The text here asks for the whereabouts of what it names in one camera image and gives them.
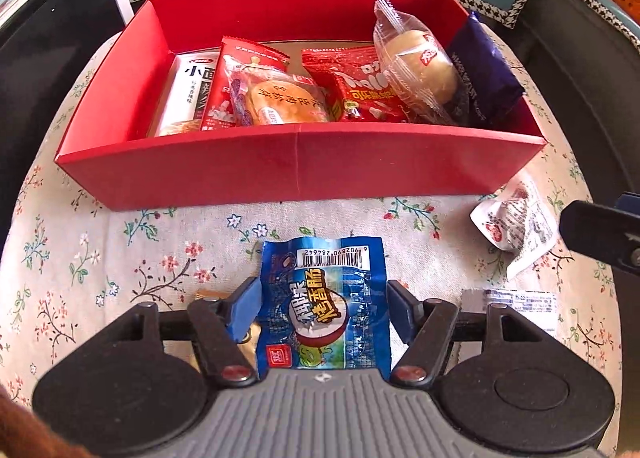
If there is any floral tablecloth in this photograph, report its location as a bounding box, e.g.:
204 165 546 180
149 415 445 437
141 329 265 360
1 48 623 406

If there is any steamed egg cake packet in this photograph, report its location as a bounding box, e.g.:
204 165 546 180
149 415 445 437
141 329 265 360
373 0 469 126

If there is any purple snack packet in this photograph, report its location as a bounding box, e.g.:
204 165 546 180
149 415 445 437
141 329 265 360
446 13 524 129

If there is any white Kaprons wafer packet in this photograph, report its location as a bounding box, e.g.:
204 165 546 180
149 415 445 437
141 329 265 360
457 288 560 336

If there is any white noodle snack packet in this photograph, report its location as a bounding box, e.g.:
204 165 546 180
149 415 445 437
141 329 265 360
148 50 219 137

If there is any red cardboard box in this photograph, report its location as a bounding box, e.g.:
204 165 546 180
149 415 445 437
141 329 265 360
55 0 544 211

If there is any orange bread packet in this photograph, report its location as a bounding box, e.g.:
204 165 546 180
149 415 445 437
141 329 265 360
235 68 331 126

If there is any red crown snack packet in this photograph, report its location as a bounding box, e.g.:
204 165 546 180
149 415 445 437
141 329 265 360
201 36 290 131

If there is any blue sausage packet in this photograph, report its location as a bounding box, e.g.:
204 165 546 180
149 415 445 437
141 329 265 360
256 236 392 378

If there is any red Trolli gummy packet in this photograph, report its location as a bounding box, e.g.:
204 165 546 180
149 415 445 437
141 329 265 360
302 45 419 123

